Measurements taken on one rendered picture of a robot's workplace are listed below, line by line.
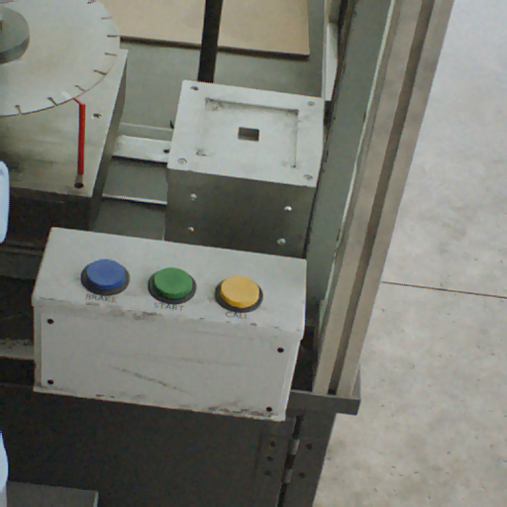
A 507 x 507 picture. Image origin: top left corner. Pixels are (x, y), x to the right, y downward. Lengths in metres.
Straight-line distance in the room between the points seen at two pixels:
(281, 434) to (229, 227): 0.26
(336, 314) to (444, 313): 1.32
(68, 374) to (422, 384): 1.24
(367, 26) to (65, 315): 0.42
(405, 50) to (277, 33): 0.87
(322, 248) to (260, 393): 0.18
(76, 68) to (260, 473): 0.54
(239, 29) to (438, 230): 1.02
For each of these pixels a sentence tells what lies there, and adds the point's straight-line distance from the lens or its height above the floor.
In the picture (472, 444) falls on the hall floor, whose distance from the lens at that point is 2.37.
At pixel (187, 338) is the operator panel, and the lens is 1.24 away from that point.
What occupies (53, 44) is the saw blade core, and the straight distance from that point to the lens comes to 1.49.
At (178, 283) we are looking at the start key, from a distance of 1.23.
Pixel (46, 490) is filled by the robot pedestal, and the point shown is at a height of 0.75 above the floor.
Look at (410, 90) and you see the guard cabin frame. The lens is 1.10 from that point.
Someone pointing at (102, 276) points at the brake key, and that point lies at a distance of 1.24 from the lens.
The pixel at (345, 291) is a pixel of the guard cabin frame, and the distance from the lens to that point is 1.25.
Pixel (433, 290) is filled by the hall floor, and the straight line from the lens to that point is 2.63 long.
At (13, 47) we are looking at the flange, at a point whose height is 0.96.
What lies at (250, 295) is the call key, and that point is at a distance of 1.23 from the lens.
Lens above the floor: 1.77
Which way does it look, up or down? 43 degrees down
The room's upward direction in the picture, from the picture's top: 9 degrees clockwise
